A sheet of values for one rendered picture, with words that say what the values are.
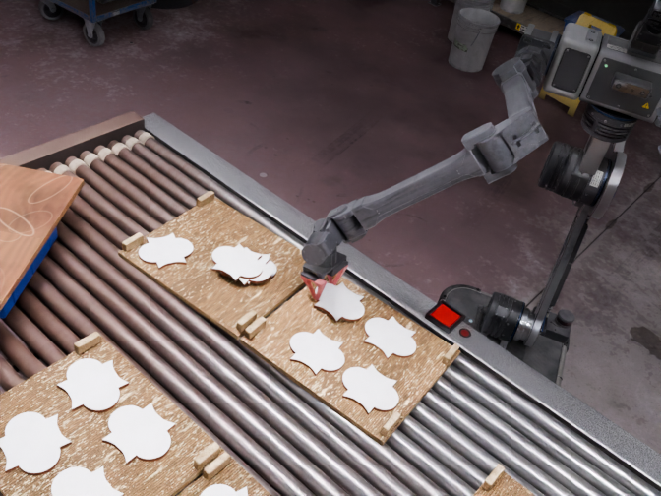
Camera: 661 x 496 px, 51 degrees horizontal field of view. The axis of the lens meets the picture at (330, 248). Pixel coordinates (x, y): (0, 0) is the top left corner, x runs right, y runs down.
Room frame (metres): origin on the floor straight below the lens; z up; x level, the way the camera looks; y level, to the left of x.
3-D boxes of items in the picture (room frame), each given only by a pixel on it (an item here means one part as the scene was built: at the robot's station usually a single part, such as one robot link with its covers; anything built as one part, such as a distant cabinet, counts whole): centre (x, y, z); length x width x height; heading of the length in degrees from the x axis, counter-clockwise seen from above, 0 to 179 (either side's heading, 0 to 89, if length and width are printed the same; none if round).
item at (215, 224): (1.34, 0.27, 0.93); 0.41 x 0.35 x 0.02; 61
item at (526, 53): (1.73, -0.41, 1.45); 0.09 x 0.08 x 0.12; 76
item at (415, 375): (1.13, -0.10, 0.93); 0.41 x 0.35 x 0.02; 61
